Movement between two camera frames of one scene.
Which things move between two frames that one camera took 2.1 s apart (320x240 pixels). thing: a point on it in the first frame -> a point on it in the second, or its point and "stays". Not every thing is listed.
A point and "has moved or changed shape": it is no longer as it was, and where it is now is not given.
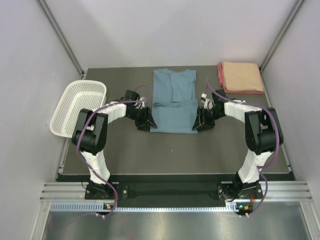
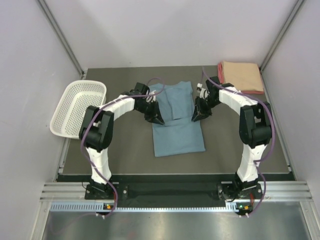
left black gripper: (145, 119) -> (155, 116)
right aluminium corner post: (298, 6) stays
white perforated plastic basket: (78, 94) stays
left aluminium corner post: (57, 28) stays
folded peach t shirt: (242, 76) stays
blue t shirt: (174, 104) has moved or changed shape
